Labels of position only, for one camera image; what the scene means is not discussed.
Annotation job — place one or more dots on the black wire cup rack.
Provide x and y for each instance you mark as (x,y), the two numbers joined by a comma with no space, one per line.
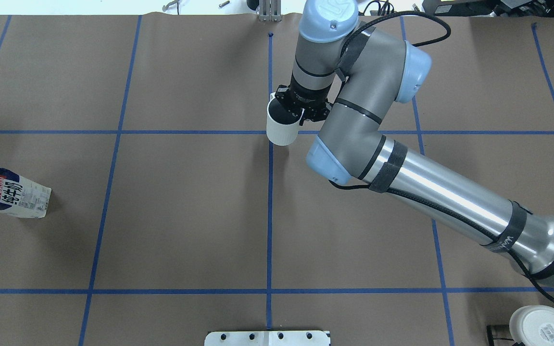
(499,335)

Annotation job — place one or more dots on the blue white milk carton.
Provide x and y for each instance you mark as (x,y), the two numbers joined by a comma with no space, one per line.
(21,197)

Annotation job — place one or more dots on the black laptop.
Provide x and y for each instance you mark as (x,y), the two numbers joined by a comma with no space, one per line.
(458,8)

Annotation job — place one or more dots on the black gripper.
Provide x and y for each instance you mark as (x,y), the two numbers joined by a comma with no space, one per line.
(307,96)

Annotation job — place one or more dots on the aluminium frame post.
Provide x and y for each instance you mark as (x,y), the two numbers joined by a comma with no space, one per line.
(269,11)

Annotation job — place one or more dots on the white mug with handle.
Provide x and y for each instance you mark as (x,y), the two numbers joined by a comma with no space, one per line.
(282,126)

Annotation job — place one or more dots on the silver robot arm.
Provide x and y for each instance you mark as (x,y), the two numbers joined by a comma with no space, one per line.
(347,74)

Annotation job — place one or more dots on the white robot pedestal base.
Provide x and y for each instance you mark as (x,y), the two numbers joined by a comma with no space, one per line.
(269,338)

